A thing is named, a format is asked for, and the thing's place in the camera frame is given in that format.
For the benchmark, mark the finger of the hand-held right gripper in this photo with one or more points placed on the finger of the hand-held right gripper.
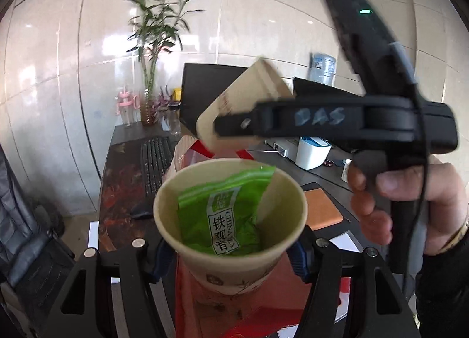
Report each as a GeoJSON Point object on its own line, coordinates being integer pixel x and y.
{"type": "Point", "coordinates": [238, 120]}

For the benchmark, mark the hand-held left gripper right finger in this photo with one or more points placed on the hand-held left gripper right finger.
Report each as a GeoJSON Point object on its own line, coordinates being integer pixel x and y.
{"type": "Point", "coordinates": [298, 261]}

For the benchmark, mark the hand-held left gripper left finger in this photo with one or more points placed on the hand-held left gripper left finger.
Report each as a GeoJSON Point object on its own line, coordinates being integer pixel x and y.
{"type": "Point", "coordinates": [161, 261]}

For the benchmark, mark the plain kraft paper cup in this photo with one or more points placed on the plain kraft paper cup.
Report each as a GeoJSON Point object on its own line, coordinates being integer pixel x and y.
{"type": "Point", "coordinates": [249, 85]}

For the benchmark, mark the red gift bag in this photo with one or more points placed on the red gift bag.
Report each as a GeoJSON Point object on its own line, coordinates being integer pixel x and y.
{"type": "Point", "coordinates": [278, 297]}

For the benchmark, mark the beige leaf-print paper cup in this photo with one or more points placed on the beige leaf-print paper cup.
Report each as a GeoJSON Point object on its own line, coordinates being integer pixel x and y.
{"type": "Point", "coordinates": [234, 272]}

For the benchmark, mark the green tea packet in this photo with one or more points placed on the green tea packet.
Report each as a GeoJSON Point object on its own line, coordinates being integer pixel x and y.
{"type": "Point", "coordinates": [220, 213]}

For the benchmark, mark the person's right forearm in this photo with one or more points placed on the person's right forearm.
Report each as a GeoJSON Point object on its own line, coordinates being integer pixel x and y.
{"type": "Point", "coordinates": [447, 294]}

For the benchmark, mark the person's right hand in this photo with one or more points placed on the person's right hand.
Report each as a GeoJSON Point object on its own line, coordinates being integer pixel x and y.
{"type": "Point", "coordinates": [443, 206]}

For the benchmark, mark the black computer mouse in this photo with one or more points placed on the black computer mouse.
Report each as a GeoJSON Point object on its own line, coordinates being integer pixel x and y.
{"type": "Point", "coordinates": [143, 213]}

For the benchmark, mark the brown leather notebook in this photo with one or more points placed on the brown leather notebook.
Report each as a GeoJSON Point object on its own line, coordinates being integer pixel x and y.
{"type": "Point", "coordinates": [322, 209]}

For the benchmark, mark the grey white printer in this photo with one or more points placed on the grey white printer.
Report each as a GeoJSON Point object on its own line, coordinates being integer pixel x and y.
{"type": "Point", "coordinates": [285, 151]}

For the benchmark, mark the glass jar with black lid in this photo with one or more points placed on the glass jar with black lid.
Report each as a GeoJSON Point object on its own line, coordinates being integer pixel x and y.
{"type": "Point", "coordinates": [174, 121]}

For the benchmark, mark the yellow snack bag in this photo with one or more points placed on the yellow snack bag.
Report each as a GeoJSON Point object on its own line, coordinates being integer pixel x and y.
{"type": "Point", "coordinates": [177, 94]}

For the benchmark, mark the white green-print paper cup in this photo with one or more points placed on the white green-print paper cup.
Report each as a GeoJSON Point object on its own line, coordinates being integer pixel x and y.
{"type": "Point", "coordinates": [345, 173]}

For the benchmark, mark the white paper sheets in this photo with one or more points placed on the white paper sheets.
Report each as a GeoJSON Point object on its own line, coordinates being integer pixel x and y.
{"type": "Point", "coordinates": [93, 235]}

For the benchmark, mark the small dark red object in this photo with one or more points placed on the small dark red object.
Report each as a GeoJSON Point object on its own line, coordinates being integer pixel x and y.
{"type": "Point", "coordinates": [328, 163]}

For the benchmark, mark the small purple plant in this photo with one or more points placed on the small purple plant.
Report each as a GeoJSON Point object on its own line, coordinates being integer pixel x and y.
{"type": "Point", "coordinates": [163, 99]}

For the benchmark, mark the dark red printed mouse mat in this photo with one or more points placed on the dark red printed mouse mat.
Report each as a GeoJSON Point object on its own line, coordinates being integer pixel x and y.
{"type": "Point", "coordinates": [117, 195]}

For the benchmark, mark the white storage box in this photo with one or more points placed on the white storage box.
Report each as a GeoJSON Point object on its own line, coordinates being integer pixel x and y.
{"type": "Point", "coordinates": [309, 156]}

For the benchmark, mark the blue water jug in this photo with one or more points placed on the blue water jug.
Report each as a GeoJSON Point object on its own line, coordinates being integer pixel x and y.
{"type": "Point", "coordinates": [324, 68]}

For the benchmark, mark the black keyboard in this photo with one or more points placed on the black keyboard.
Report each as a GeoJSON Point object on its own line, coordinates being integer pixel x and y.
{"type": "Point", "coordinates": [154, 162]}

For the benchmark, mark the pink-lidded clear bottle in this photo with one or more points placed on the pink-lidded clear bottle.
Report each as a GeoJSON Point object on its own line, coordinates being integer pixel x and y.
{"type": "Point", "coordinates": [128, 103]}

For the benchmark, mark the bamboo plant in bottle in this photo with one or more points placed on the bamboo plant in bottle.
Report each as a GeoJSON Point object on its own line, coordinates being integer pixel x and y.
{"type": "Point", "coordinates": [154, 30]}

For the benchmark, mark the pale wristband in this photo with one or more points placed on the pale wristband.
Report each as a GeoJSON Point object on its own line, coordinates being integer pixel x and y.
{"type": "Point", "coordinates": [458, 233]}

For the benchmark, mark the black leather office chair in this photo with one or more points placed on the black leather office chair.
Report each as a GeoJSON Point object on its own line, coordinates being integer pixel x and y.
{"type": "Point", "coordinates": [25, 231]}

